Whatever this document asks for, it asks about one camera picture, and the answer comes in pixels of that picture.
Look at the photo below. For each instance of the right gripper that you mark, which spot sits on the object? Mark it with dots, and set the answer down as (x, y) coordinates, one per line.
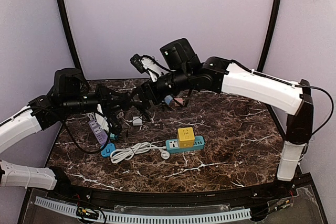
(146, 93)

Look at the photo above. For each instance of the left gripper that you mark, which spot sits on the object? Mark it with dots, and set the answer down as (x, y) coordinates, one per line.
(103, 95)

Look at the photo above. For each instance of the black power adapter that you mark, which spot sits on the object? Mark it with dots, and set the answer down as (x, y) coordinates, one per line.
(144, 115)

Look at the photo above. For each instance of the yellow cube socket adapter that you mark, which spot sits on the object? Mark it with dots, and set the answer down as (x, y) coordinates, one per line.
(186, 137)

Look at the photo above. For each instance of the teal power strip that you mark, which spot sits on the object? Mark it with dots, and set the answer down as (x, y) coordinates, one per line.
(173, 146)

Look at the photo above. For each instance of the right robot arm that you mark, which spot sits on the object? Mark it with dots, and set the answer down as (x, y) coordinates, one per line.
(186, 71)

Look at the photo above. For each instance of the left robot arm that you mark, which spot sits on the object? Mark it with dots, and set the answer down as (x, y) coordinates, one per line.
(69, 95)

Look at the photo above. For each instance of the small teal plug adapter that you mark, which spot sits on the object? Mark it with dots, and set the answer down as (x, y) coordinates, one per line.
(115, 137)

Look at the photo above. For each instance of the light blue charger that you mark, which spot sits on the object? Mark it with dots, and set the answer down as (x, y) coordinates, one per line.
(169, 100)

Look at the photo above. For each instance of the pink charger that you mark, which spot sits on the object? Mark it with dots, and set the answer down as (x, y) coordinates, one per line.
(179, 101)

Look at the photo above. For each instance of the white usb charger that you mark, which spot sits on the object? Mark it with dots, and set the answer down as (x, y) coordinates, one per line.
(137, 121)

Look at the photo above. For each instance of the purple power strip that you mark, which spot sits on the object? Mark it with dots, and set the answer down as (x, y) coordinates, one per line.
(99, 133)

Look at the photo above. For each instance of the blue square socket adapter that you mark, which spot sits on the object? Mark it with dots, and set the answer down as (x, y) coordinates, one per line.
(106, 152)

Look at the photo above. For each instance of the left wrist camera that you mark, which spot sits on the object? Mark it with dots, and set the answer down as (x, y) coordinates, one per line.
(108, 123)

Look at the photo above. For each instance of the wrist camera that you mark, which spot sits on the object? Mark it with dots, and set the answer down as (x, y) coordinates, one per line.
(108, 123)
(148, 64)

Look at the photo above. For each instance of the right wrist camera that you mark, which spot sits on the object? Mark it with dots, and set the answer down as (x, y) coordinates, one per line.
(148, 64)

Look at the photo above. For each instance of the white slotted cable duct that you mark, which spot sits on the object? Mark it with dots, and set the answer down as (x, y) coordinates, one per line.
(133, 214)

